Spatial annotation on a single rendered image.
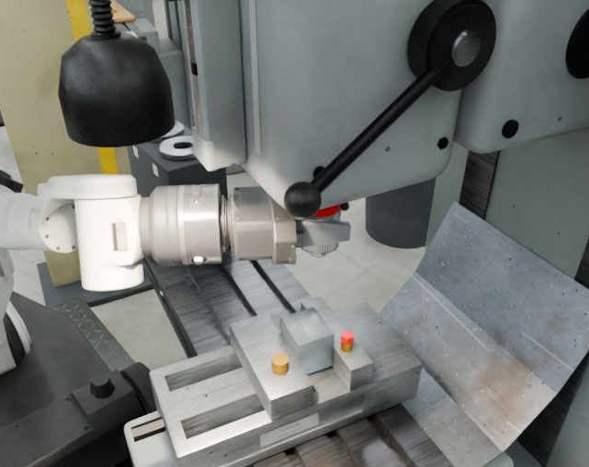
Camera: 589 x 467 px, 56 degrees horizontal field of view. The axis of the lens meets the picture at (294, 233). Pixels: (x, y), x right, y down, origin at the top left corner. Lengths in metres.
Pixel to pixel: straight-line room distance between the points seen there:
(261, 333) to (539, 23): 0.50
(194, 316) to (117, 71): 0.67
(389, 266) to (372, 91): 2.23
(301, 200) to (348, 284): 2.11
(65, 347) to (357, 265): 1.52
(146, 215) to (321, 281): 1.98
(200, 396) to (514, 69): 0.53
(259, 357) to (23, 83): 1.71
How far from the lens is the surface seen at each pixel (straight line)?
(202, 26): 0.47
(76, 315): 1.89
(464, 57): 0.47
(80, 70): 0.37
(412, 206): 2.65
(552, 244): 0.89
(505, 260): 0.93
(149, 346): 2.30
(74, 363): 1.48
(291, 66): 0.43
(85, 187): 0.61
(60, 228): 0.70
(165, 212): 0.58
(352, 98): 0.45
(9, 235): 0.74
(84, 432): 1.30
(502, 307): 0.93
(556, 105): 0.60
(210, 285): 1.04
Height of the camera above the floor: 1.57
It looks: 33 degrees down
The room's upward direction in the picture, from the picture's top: straight up
